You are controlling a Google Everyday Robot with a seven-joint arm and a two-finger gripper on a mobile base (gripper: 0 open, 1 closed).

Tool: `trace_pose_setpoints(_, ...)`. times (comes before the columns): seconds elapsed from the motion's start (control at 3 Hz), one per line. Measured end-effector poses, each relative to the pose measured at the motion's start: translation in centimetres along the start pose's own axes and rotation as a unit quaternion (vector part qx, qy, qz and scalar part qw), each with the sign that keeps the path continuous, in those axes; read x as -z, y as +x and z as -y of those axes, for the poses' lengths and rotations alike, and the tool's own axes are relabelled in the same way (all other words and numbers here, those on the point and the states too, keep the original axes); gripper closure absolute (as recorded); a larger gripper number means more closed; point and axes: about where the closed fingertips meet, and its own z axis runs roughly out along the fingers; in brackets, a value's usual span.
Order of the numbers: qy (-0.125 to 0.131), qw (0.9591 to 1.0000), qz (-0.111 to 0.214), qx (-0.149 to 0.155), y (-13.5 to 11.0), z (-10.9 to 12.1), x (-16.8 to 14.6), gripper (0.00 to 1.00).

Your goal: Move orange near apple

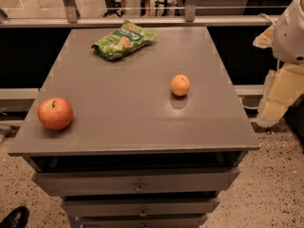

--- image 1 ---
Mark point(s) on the top drawer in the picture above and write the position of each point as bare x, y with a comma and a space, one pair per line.
135, 181

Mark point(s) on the black shoe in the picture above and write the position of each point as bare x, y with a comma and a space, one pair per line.
17, 218

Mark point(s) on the bottom drawer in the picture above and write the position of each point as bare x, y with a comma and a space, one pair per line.
163, 221

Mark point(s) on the green chip bag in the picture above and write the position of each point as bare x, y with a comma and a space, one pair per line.
123, 41

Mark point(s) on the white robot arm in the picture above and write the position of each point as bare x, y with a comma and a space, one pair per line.
288, 36

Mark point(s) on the red apple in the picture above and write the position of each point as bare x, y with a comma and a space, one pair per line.
55, 113

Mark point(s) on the grey drawer cabinet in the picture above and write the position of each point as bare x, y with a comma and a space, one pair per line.
127, 118

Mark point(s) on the metal railing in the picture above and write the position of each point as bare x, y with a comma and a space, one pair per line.
90, 13

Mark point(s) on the middle drawer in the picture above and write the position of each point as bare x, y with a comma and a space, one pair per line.
139, 207

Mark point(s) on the drawer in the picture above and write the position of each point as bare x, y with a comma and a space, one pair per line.
139, 207
163, 221
135, 181

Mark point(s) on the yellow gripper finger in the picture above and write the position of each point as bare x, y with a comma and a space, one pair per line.
281, 89
265, 39

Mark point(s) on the orange fruit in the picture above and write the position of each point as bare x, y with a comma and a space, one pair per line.
180, 85

